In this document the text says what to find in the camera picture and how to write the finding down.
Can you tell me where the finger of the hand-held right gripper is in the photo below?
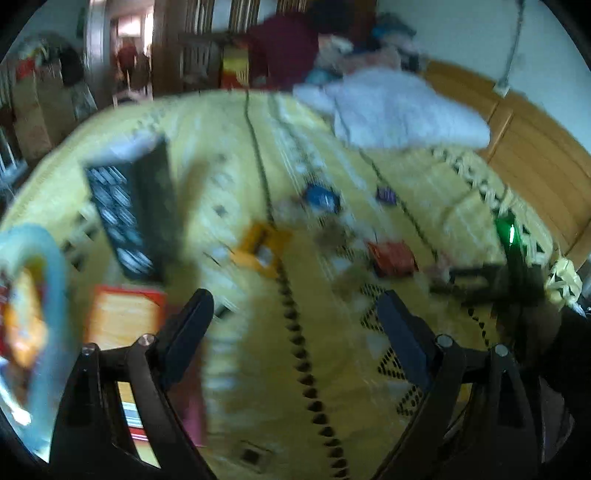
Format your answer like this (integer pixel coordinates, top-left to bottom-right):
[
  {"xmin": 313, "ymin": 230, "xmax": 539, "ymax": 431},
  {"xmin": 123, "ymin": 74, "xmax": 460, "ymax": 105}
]
[{"xmin": 429, "ymin": 264, "xmax": 513, "ymax": 303}]

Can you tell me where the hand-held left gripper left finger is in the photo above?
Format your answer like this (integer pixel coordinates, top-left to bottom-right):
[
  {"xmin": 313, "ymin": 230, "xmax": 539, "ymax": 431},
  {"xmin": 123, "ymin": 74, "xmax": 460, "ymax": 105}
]
[{"xmin": 48, "ymin": 288, "xmax": 218, "ymax": 480}]

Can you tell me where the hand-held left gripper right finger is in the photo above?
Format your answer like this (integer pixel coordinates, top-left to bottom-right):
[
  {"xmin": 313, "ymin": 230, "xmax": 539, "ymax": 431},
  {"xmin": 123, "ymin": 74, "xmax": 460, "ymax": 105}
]
[{"xmin": 369, "ymin": 290, "xmax": 543, "ymax": 480}]

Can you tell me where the red snack packet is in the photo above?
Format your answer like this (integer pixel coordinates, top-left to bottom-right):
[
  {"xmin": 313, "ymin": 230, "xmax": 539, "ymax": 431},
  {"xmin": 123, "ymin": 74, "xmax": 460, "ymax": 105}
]
[{"xmin": 368, "ymin": 241, "xmax": 420, "ymax": 278}]

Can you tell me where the yellow-orange snack packet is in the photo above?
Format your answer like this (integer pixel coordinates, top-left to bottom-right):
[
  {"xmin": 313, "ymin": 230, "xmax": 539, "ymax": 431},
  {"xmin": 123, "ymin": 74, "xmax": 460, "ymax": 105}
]
[{"xmin": 230, "ymin": 223, "xmax": 293, "ymax": 278}]

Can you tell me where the clear glass bowl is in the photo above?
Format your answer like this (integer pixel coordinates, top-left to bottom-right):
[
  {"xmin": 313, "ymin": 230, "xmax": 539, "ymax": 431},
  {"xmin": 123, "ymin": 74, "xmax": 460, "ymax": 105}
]
[{"xmin": 0, "ymin": 224, "xmax": 80, "ymax": 462}]

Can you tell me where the blue snack packet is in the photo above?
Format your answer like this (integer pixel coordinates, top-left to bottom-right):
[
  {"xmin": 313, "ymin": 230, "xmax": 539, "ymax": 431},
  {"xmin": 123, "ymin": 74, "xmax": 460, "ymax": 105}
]
[{"xmin": 304, "ymin": 184, "xmax": 343, "ymax": 214}]

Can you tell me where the flat orange-red packet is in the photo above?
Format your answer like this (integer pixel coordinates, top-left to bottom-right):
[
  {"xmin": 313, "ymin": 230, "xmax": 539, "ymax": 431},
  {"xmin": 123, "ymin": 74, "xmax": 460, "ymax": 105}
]
[{"xmin": 83, "ymin": 285, "xmax": 168, "ymax": 464}]

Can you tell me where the yellow patterned bedspread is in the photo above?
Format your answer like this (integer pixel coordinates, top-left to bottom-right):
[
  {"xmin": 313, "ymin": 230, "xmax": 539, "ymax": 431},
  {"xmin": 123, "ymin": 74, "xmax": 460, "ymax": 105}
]
[{"xmin": 0, "ymin": 90, "xmax": 568, "ymax": 480}]

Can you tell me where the black cardboard box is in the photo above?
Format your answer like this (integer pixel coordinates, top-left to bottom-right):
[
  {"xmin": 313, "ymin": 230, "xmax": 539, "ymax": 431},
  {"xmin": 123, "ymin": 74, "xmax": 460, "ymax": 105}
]
[{"xmin": 83, "ymin": 133, "xmax": 182, "ymax": 283}]

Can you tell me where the wooden headboard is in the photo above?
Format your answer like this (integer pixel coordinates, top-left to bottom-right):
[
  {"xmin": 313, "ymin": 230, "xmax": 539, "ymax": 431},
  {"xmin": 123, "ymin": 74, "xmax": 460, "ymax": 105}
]
[{"xmin": 422, "ymin": 59, "xmax": 591, "ymax": 261}]

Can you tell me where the white quilted blanket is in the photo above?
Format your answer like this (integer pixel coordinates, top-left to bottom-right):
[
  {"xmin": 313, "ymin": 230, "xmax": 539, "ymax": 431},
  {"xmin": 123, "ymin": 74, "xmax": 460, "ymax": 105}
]
[{"xmin": 294, "ymin": 68, "xmax": 491, "ymax": 151}]

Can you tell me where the red and yellow box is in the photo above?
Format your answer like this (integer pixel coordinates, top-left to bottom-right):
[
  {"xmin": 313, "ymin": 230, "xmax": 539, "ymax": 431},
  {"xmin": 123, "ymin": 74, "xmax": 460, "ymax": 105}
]
[{"xmin": 221, "ymin": 41, "xmax": 251, "ymax": 89}]

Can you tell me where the maroon garment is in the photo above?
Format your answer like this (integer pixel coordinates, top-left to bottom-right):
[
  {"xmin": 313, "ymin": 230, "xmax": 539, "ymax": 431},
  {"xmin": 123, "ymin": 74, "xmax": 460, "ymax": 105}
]
[{"xmin": 248, "ymin": 14, "xmax": 320, "ymax": 89}]

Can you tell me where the brown wooden wardrobe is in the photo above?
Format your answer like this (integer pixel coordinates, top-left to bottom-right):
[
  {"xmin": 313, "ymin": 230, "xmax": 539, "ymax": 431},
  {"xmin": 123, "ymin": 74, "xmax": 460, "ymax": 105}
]
[{"xmin": 152, "ymin": 0, "xmax": 375, "ymax": 95}]

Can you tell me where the grey wall cable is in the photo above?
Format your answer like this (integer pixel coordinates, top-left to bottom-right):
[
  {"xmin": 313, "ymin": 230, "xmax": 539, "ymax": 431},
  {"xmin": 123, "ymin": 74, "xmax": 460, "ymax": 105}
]
[{"xmin": 495, "ymin": 0, "xmax": 528, "ymax": 97}]

